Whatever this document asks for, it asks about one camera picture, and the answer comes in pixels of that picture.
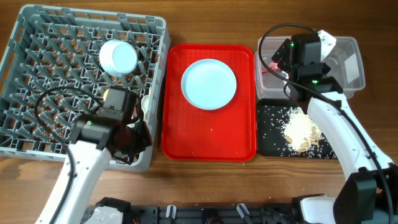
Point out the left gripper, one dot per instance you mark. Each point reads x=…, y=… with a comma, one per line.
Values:
x=145, y=140

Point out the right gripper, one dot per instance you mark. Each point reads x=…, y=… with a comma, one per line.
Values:
x=283, y=62

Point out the red ketchup sachet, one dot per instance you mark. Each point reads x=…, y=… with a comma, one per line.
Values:
x=273, y=66

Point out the white plastic spoon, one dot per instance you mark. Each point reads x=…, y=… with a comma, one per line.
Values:
x=145, y=104

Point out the light blue plate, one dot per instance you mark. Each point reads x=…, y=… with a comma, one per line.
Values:
x=208, y=84

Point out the leftover rice and scraps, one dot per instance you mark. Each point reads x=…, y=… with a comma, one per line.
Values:
x=301, y=132

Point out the light blue small bowl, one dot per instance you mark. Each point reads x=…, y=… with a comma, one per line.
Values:
x=118, y=58

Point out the yellow plastic cup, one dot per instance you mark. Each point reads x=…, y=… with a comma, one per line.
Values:
x=105, y=94

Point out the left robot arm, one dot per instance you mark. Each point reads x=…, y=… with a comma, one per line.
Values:
x=80, y=173

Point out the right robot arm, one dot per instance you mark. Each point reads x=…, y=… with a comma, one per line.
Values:
x=369, y=194

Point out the black plastic waste tray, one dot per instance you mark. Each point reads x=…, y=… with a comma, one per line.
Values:
x=271, y=115

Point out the grey plastic dishwasher rack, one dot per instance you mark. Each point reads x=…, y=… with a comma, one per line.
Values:
x=51, y=73

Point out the clear plastic storage bin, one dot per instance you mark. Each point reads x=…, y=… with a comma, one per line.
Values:
x=346, y=67

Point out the red plastic serving tray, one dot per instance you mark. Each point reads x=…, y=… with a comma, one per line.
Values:
x=227, y=134

